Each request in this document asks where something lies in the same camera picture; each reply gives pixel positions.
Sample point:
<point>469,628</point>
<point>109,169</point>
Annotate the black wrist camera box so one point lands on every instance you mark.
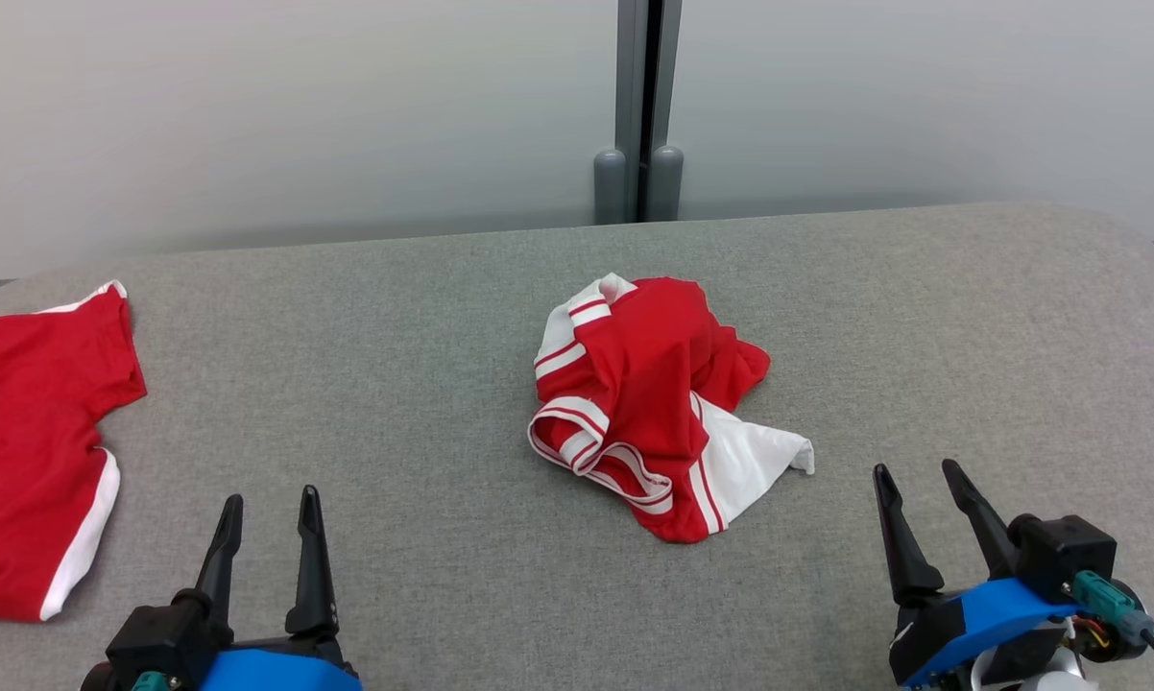
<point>155,643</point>
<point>1067,557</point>

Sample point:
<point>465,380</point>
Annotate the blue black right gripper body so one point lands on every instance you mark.
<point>980,614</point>

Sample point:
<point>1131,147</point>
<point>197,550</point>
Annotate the red shirt with white sleeves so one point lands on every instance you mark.
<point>654,384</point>

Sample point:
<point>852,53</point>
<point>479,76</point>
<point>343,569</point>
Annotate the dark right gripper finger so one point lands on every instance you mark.
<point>980,518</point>
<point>903,547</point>

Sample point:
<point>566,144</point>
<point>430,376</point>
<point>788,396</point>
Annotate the grey double partition post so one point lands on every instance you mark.
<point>635,77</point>

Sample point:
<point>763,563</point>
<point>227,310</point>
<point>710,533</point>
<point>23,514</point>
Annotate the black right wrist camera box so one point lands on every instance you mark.
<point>1067,557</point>

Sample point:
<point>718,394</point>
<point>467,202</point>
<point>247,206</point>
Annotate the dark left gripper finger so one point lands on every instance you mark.
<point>311,576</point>
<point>222,557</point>

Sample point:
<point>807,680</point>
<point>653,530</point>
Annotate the red shirt with white trim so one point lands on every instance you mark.
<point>30,432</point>

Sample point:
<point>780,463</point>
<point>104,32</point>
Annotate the teal right camera connector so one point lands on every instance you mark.
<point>1110,600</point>

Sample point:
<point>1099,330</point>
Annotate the teal left camera connector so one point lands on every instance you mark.
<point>153,682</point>

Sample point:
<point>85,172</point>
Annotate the teal camera connector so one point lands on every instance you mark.
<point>153,682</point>
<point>1110,600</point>

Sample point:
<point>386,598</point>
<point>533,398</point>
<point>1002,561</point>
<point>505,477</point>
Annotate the grey rounded post foot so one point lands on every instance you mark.
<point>665,184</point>
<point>610,187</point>

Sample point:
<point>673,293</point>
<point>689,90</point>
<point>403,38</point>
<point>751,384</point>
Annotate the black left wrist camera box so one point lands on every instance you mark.
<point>155,643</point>

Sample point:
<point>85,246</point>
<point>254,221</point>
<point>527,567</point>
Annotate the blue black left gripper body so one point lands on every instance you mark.
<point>279,672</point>

